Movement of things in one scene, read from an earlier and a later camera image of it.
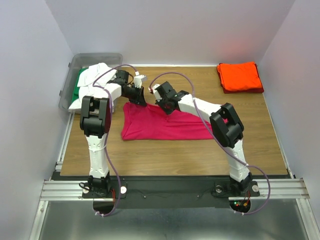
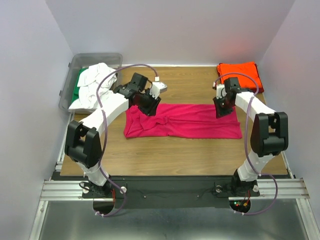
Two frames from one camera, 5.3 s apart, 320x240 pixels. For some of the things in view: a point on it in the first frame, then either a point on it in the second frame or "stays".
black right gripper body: (162, 104) → (223, 107)
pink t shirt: (152, 123) stays
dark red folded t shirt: (249, 91) stays
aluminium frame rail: (269, 188) stays
